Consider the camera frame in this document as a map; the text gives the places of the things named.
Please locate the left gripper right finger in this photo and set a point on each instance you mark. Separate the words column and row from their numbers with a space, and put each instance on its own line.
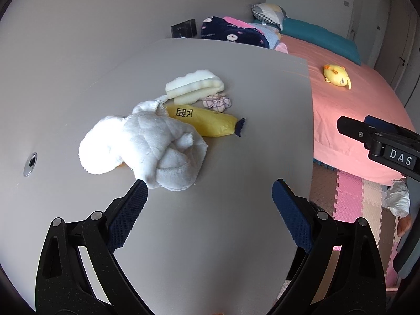
column 337, row 267

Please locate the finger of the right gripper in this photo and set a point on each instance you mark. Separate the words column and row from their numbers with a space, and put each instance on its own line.
column 382, row 125
column 359, row 131

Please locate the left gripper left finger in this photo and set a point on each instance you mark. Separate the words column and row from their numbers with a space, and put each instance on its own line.
column 62, row 284

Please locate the pink plaid hair scrunchie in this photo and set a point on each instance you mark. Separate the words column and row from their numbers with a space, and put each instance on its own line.
column 217, row 102

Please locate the white towel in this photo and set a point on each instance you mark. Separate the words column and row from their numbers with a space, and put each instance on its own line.
column 160, row 150

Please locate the yellow snack bag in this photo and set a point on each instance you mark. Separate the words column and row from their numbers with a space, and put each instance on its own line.
column 206, row 122

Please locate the person's right hand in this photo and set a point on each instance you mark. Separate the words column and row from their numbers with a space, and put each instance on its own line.
column 404, row 224

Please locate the pink bed sheet mattress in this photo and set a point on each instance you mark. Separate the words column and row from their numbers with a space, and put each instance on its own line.
column 370, row 95

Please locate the yellow chick plush toy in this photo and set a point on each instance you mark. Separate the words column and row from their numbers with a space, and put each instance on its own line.
column 337, row 75

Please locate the colourful foam floor mat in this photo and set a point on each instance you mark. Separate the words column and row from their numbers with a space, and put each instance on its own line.
column 347, row 197

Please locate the teal pillow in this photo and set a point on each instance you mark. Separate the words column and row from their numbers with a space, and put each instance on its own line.
column 321, row 37

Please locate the orange round object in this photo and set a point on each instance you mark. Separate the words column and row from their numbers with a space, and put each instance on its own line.
column 121, row 165

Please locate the grey desk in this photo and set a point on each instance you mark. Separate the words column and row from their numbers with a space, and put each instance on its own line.
column 209, row 238

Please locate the light blue folded blanket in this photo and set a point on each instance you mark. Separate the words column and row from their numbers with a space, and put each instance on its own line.
column 273, row 37

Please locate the patterned checked pillow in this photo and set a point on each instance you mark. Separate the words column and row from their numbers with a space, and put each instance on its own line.
column 269, row 14

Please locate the pink folded clothing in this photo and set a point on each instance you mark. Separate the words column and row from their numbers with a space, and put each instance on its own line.
column 238, row 23

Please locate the navy cartoon blanket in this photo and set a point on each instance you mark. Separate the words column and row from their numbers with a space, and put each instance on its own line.
column 218, row 29

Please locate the metal desk cable grommet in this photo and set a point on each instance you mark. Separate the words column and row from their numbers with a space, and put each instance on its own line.
column 30, row 164

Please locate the black wall socket panel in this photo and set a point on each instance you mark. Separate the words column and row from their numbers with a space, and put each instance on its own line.
column 185, row 29

